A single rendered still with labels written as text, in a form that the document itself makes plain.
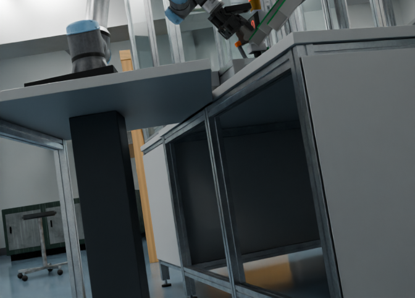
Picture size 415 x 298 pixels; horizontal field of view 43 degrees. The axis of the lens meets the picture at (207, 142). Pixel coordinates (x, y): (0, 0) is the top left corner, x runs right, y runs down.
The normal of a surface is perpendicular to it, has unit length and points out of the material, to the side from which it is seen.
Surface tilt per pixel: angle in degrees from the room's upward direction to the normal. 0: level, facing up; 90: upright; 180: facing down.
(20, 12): 90
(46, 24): 90
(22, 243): 90
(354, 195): 90
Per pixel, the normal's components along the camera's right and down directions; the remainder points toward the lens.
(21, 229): -0.02, -0.09
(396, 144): 0.30, -0.14
